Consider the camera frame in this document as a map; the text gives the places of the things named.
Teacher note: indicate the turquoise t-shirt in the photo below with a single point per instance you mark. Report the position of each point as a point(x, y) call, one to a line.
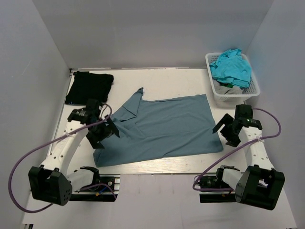
point(231, 68)

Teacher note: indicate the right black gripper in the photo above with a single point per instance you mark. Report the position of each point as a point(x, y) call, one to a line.
point(233, 140)

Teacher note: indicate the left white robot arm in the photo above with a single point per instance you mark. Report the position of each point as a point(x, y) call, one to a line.
point(51, 181)

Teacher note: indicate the white plastic laundry basket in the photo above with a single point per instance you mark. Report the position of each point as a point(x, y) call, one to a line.
point(252, 91)

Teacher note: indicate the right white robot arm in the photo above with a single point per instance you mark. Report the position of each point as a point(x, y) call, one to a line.
point(260, 184)

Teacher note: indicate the green item in basket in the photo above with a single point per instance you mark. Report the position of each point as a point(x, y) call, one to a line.
point(227, 85)

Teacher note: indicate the folded black t-shirt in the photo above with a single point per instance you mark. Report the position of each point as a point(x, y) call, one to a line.
point(87, 86)

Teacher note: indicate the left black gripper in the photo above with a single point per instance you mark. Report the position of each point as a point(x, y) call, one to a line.
point(95, 140)

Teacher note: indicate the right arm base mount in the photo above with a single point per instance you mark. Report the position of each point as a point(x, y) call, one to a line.
point(219, 188)

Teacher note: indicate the grey t-shirt in basket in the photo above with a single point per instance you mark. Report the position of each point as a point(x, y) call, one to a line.
point(225, 90)

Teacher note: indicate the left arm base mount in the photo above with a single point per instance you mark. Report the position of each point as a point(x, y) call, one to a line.
point(100, 193)

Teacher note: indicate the grey-blue t-shirt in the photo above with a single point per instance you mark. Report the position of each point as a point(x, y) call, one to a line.
point(150, 130)

